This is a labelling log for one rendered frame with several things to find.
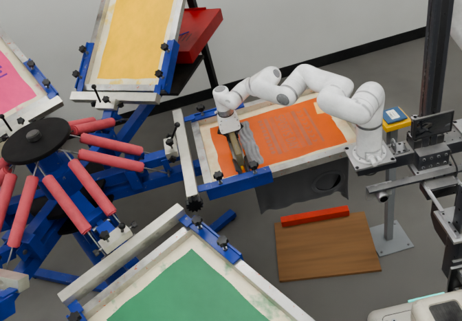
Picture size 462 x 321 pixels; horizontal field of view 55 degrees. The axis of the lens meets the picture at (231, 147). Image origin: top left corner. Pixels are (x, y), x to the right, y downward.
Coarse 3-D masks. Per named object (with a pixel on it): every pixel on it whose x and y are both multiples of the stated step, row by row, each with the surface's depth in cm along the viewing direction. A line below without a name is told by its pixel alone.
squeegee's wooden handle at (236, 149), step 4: (232, 132) 213; (232, 136) 210; (232, 140) 208; (236, 140) 207; (232, 144) 206; (236, 144) 205; (236, 148) 203; (240, 148) 203; (236, 152) 201; (240, 152) 200; (236, 156) 200; (240, 156) 200; (236, 160) 204; (240, 160) 202; (240, 164) 203; (244, 164) 204
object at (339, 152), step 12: (300, 96) 241; (252, 108) 240; (204, 120) 239; (216, 120) 240; (348, 144) 200; (204, 156) 214; (312, 156) 199; (324, 156) 197; (336, 156) 198; (204, 168) 207; (276, 168) 197; (288, 168) 197; (300, 168) 198; (204, 180) 201
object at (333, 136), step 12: (324, 120) 222; (324, 132) 215; (336, 132) 213; (264, 144) 217; (312, 144) 210; (324, 144) 208; (336, 144) 206; (228, 156) 216; (264, 156) 211; (276, 156) 209; (288, 156) 207; (300, 156) 205; (228, 168) 209
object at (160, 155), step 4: (156, 152) 216; (160, 152) 216; (164, 152) 215; (144, 156) 216; (148, 156) 215; (152, 156) 214; (156, 156) 214; (160, 156) 213; (164, 156) 212; (144, 160) 213; (148, 160) 213; (152, 160) 212; (156, 160) 213; (160, 160) 213; (168, 160) 214; (176, 160) 215; (148, 164) 213; (152, 164) 214; (156, 164) 214; (160, 164) 215
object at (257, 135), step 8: (296, 104) 236; (304, 104) 235; (312, 104) 234; (272, 112) 236; (280, 112) 234; (312, 112) 229; (240, 120) 236; (248, 120) 235; (256, 120) 233; (320, 120) 222; (216, 128) 235; (256, 128) 228; (216, 136) 230; (224, 136) 229; (256, 136) 223; (216, 144) 225; (224, 144) 224
